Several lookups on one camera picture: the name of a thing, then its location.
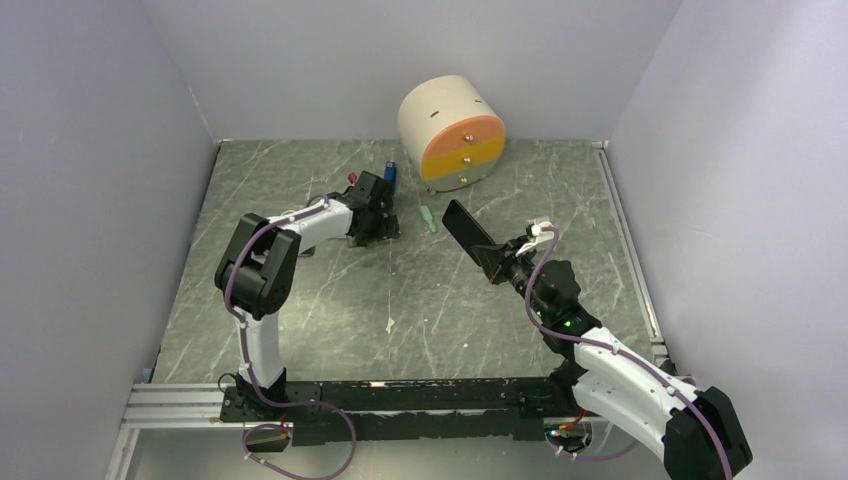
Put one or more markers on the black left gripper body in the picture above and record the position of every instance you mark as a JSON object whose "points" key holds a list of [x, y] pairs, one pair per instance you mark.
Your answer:
{"points": [[378, 228]]}

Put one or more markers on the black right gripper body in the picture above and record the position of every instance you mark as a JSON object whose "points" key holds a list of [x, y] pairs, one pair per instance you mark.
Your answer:
{"points": [[520, 267]]}

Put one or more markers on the phone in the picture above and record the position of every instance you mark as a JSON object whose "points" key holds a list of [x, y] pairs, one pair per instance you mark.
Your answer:
{"points": [[306, 250], [465, 229]]}

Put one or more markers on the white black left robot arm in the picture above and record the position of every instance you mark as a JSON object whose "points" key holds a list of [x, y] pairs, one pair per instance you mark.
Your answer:
{"points": [[255, 274]]}

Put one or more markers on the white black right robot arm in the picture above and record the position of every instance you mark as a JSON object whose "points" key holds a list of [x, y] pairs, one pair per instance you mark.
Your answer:
{"points": [[694, 432]]}

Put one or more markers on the blue black stapler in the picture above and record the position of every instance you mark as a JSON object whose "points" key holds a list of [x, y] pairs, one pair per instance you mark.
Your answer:
{"points": [[390, 176]]}

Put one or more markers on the small green plastic tool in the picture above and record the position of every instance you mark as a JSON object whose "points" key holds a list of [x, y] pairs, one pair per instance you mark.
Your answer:
{"points": [[428, 218]]}

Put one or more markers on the round beige drawer cabinet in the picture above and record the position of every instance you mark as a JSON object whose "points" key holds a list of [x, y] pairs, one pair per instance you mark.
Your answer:
{"points": [[450, 133]]}

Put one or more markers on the black base bar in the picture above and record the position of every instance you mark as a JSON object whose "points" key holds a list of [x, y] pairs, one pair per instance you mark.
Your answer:
{"points": [[521, 408]]}

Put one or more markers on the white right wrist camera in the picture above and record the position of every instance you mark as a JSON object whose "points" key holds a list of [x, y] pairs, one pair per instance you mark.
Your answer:
{"points": [[538, 232]]}

